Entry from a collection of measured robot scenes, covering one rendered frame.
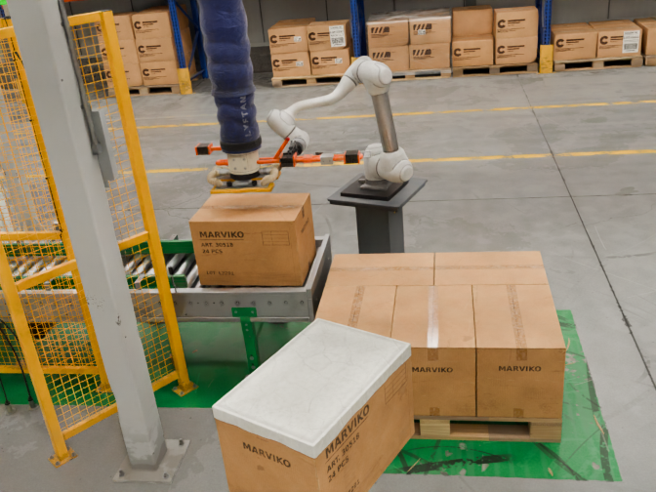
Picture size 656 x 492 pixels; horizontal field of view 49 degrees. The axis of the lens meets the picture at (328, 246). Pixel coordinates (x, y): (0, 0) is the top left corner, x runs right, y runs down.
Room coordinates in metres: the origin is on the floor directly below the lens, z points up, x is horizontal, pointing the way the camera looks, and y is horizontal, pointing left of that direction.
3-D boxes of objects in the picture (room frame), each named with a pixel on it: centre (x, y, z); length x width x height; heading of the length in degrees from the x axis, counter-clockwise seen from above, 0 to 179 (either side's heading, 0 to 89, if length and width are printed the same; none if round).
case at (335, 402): (2.00, 0.08, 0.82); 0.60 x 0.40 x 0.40; 144
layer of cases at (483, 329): (3.28, -0.53, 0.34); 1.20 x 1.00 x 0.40; 79
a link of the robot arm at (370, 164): (4.35, -0.37, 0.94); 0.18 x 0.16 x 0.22; 31
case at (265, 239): (3.76, 0.41, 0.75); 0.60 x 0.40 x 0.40; 77
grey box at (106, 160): (2.94, 0.96, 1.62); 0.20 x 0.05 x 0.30; 79
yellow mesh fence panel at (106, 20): (3.18, 1.18, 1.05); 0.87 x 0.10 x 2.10; 131
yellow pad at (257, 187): (3.68, 0.43, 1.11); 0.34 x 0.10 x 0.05; 80
